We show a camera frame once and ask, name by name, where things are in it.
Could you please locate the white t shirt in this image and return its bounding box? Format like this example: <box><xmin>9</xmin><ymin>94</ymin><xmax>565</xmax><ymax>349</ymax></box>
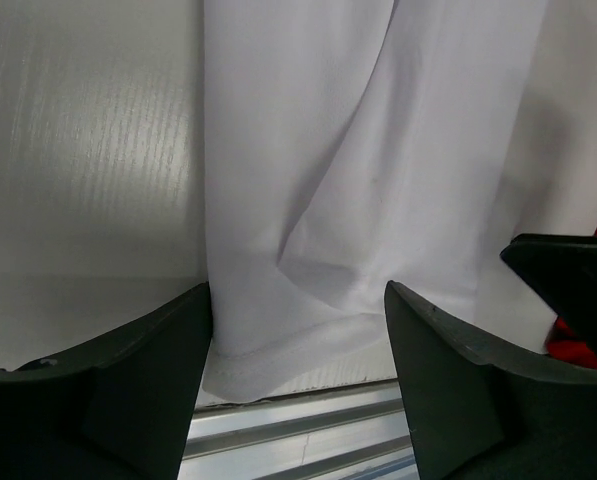
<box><xmin>204</xmin><ymin>1</ymin><xmax>597</xmax><ymax>403</ymax></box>

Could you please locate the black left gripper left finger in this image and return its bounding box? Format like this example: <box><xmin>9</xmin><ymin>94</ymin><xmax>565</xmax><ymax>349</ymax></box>
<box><xmin>0</xmin><ymin>283</ymin><xmax>212</xmax><ymax>479</ymax></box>

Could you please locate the red t shirt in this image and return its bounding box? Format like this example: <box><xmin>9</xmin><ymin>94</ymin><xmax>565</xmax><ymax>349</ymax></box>
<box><xmin>545</xmin><ymin>227</ymin><xmax>597</xmax><ymax>370</ymax></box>

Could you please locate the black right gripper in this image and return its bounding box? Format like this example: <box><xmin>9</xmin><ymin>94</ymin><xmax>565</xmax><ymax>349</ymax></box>
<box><xmin>500</xmin><ymin>234</ymin><xmax>597</xmax><ymax>355</ymax></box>

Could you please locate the aluminium mounting rail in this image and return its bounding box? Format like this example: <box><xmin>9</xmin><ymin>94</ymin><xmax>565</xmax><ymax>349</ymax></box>
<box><xmin>178</xmin><ymin>381</ymin><xmax>419</xmax><ymax>479</ymax></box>

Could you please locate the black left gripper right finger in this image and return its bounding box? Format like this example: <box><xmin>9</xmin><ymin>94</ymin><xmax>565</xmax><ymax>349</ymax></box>
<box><xmin>384</xmin><ymin>282</ymin><xmax>597</xmax><ymax>479</ymax></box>

